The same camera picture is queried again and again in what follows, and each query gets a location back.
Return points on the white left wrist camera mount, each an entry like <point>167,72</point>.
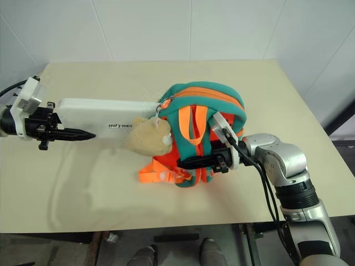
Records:
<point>27,92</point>

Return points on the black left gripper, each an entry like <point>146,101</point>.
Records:
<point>41,122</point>

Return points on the dark grey rounded shape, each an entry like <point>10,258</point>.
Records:
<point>144,256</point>
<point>210,252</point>

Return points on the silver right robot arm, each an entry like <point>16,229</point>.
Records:
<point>285,159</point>

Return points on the black metal frame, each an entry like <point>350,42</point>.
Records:
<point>344,119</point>

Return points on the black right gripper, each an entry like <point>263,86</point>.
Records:
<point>222,153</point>

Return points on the white rectangular box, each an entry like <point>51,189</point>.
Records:
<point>105,113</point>

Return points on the orange and teal backpack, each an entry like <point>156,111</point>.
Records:
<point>210,95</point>

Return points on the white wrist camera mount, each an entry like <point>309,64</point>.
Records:
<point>222,122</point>
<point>27,92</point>

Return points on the small white crumpled scrap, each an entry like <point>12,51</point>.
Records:
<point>112,239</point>

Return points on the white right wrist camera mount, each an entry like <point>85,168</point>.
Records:
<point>222,122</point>

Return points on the black metal table leg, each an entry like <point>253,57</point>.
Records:
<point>251,243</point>

